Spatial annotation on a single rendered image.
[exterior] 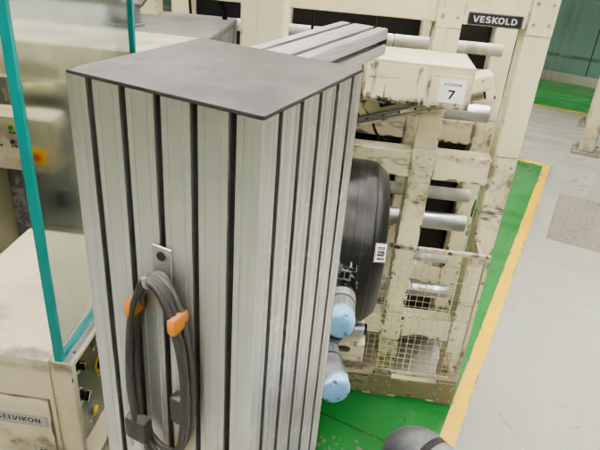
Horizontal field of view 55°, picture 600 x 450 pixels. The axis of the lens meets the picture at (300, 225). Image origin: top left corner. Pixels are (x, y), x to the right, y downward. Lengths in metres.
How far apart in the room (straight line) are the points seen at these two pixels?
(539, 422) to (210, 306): 2.80
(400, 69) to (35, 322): 1.35
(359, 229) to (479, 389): 1.79
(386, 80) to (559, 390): 2.16
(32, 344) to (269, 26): 1.06
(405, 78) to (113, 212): 1.48
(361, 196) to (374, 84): 0.43
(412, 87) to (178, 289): 1.49
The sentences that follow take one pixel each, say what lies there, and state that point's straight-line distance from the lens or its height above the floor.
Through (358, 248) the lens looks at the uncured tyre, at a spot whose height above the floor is 1.30.
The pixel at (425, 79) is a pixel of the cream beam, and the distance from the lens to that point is 2.05.
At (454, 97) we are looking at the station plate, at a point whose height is 1.68.
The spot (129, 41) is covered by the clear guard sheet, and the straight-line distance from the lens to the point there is 1.60.
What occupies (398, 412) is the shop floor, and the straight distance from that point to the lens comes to 3.12.
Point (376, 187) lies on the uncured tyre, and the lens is 1.86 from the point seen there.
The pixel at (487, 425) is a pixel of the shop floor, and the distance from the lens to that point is 3.21.
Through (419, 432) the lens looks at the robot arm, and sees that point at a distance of 1.16.
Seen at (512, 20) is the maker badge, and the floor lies 1.90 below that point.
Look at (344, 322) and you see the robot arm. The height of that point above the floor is 1.30.
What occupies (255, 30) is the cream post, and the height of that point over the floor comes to 1.88.
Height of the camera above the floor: 2.19
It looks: 28 degrees down
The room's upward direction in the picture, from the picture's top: 5 degrees clockwise
